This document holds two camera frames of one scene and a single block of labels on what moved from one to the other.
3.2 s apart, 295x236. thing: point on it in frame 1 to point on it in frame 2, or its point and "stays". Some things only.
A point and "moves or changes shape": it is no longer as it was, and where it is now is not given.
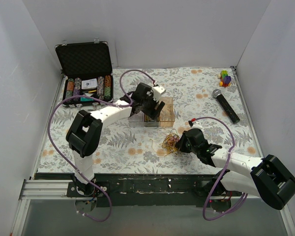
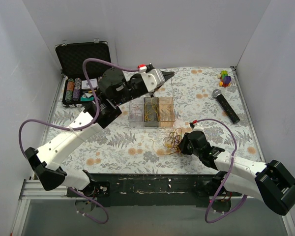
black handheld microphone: (217, 94) stays
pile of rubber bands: (169, 144) moves or changes shape
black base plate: (153, 190) stays
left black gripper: (151, 108) to (142, 83)
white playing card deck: (89, 84) stays
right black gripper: (181, 141) stays
